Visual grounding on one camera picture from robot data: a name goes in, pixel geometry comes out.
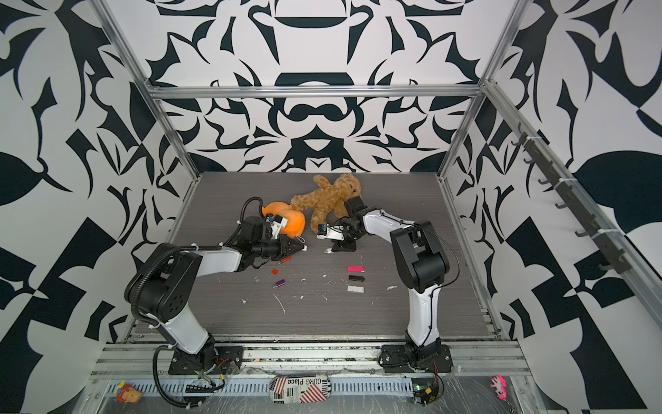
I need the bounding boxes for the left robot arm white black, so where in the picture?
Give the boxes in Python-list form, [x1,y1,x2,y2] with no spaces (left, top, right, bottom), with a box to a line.
[124,198,306,373]

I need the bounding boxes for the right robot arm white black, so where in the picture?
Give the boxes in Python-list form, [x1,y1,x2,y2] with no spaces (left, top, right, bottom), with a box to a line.
[317,197,453,374]

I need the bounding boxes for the orange plush fish toy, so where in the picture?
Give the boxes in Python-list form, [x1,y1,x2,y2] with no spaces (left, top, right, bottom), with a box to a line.
[261,202,306,239]

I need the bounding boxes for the brown teddy bear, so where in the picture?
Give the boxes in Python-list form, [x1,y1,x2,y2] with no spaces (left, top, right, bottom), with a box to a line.
[290,174,361,233]

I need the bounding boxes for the printed label sticker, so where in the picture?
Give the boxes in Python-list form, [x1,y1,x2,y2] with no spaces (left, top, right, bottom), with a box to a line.
[269,374,332,405]

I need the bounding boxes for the colourful small toy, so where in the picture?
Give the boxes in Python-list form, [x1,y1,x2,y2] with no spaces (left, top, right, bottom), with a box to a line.
[115,381,142,404]

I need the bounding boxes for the pink toy figure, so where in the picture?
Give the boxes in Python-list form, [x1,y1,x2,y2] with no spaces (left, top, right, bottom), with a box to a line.
[491,375,508,401]

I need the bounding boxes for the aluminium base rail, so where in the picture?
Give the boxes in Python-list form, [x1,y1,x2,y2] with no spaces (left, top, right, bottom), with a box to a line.
[91,341,532,379]

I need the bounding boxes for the wall hook rack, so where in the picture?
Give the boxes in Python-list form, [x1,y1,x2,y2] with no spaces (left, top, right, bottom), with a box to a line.
[514,132,632,274]

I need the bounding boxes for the aluminium frame post left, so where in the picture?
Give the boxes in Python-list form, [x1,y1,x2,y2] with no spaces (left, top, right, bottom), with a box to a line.
[90,0,201,180]

